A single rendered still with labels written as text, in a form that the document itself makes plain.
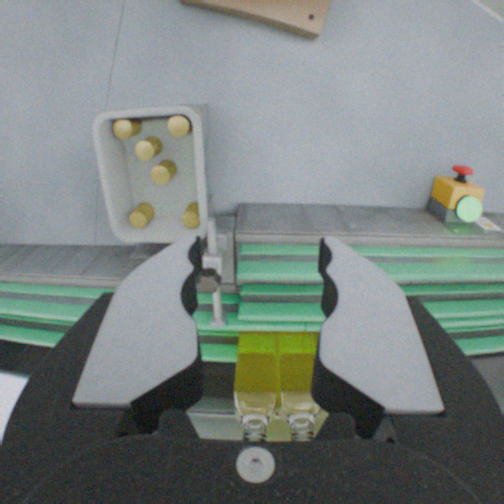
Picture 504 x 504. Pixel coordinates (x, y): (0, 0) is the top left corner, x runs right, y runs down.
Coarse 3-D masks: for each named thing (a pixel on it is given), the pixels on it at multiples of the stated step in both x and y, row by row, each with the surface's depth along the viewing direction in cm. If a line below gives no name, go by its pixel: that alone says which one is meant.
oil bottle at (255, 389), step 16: (240, 336) 45; (256, 336) 44; (272, 336) 44; (240, 352) 42; (256, 352) 42; (272, 352) 42; (240, 368) 39; (256, 368) 39; (272, 368) 39; (240, 384) 37; (256, 384) 37; (272, 384) 37; (240, 400) 35; (256, 400) 35; (272, 400) 35; (240, 416) 35; (256, 416) 34; (272, 416) 35
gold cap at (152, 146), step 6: (150, 138) 47; (156, 138) 49; (138, 144) 46; (144, 144) 46; (150, 144) 46; (156, 144) 47; (162, 144) 50; (138, 150) 46; (144, 150) 46; (150, 150) 46; (156, 150) 47; (138, 156) 47; (144, 156) 47; (150, 156) 47
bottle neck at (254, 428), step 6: (246, 420) 34; (252, 420) 34; (258, 420) 34; (264, 420) 34; (246, 426) 34; (252, 426) 33; (258, 426) 33; (264, 426) 34; (246, 432) 33; (252, 432) 32; (258, 432) 32; (264, 432) 33; (246, 438) 32; (252, 438) 32; (258, 438) 32; (264, 438) 32
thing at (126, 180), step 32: (96, 128) 42; (160, 128) 48; (128, 160) 51; (160, 160) 51; (192, 160) 51; (128, 192) 53; (160, 192) 54; (192, 192) 54; (128, 224) 54; (160, 224) 55
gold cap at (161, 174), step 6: (162, 162) 49; (168, 162) 50; (156, 168) 48; (162, 168) 48; (168, 168) 48; (174, 168) 51; (156, 174) 48; (162, 174) 48; (168, 174) 48; (174, 174) 51; (156, 180) 49; (162, 180) 49; (168, 180) 49
